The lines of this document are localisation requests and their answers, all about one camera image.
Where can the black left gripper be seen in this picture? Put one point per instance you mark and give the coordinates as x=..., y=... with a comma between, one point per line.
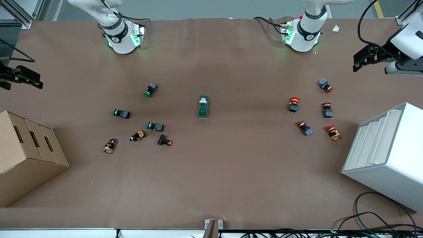
x=385, y=53

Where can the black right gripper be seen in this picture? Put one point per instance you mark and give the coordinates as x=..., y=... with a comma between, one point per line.
x=7, y=75

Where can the green terminal block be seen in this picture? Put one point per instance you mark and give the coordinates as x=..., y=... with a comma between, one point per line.
x=203, y=110

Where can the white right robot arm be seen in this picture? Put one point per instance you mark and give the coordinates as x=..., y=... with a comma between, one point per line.
x=120, y=41

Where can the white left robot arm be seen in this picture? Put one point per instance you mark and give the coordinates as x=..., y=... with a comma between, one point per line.
x=302, y=38

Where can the small white paper scrap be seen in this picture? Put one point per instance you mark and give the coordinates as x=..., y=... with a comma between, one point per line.
x=336, y=28

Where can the red push button blue block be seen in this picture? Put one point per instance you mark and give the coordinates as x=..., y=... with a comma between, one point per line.
x=325, y=84
x=305, y=129
x=327, y=111

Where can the red mushroom button orange block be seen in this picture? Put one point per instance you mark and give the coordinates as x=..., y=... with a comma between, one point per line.
x=333, y=133

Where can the red mushroom button black block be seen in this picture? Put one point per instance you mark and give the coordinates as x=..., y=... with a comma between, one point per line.
x=293, y=105

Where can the brown cardboard box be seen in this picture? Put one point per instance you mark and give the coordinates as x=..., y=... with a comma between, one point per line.
x=23, y=165

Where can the green push button blue block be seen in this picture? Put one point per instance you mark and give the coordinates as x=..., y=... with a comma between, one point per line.
x=123, y=114
x=156, y=126
x=151, y=88

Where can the white stepped storage rack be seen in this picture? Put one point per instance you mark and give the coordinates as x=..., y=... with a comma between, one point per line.
x=393, y=155

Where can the black push button orange block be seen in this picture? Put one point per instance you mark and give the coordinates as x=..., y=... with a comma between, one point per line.
x=109, y=145
x=138, y=135

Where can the black square button red terminals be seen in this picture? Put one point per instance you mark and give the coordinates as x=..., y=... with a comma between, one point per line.
x=163, y=139

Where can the brown paper table cover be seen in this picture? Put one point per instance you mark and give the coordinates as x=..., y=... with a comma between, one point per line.
x=231, y=165

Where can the aluminium frame profile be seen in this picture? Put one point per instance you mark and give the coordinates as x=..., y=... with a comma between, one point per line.
x=401, y=20
x=23, y=19

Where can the white table edge rail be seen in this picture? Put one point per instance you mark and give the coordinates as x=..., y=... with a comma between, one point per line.
x=66, y=233

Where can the aluminium camera post with bracket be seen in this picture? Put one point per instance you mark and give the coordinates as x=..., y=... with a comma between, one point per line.
x=212, y=228

